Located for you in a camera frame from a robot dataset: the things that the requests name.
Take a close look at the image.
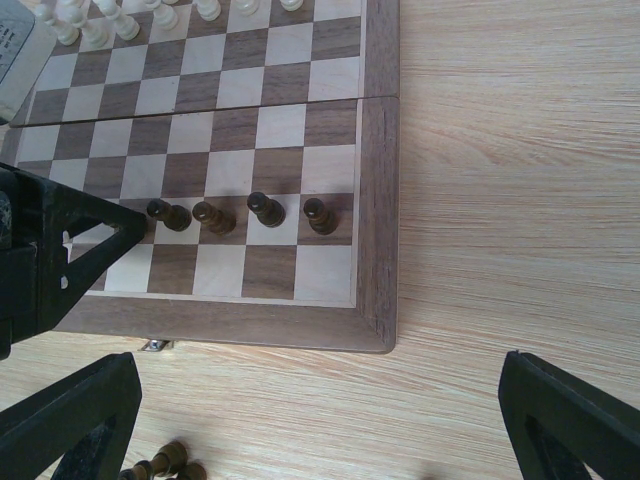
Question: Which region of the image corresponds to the dark pawn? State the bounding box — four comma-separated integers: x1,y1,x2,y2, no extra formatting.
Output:
192,201,236,236
247,192,286,228
303,198,338,235
146,199,192,232

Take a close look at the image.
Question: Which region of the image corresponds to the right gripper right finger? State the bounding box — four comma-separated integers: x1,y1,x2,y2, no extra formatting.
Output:
498,351,639,479

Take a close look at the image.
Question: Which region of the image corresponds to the dark piece centre one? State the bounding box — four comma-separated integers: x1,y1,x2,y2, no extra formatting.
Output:
150,440,188,479

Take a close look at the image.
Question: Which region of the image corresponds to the white pawn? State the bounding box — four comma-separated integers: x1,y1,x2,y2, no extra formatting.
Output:
194,0,222,22
96,0,140,41
75,17,109,49
233,0,260,16
280,0,304,12
150,0,179,30

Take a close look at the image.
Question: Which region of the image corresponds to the dark piece bottom centre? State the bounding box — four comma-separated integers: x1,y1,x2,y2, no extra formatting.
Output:
175,463,207,480

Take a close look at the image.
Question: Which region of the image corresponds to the white rook left corner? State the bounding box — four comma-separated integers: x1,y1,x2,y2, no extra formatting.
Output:
34,4,57,27

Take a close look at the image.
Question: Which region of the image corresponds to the dark piece centre two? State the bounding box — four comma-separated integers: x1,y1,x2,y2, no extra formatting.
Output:
118,460,154,480

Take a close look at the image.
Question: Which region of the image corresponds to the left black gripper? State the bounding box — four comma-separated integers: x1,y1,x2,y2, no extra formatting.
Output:
1,167,147,359

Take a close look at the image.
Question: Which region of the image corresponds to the wooden chess board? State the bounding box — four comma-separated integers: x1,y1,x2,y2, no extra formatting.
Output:
1,1,400,353

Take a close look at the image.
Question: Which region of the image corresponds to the white knight left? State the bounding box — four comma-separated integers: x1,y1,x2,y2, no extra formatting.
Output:
57,3,83,46

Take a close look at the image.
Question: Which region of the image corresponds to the metal board latch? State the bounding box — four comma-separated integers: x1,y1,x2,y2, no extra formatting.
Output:
141,339,174,353

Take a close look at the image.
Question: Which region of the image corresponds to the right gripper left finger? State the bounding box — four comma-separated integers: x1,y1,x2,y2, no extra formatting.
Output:
1,352,142,479

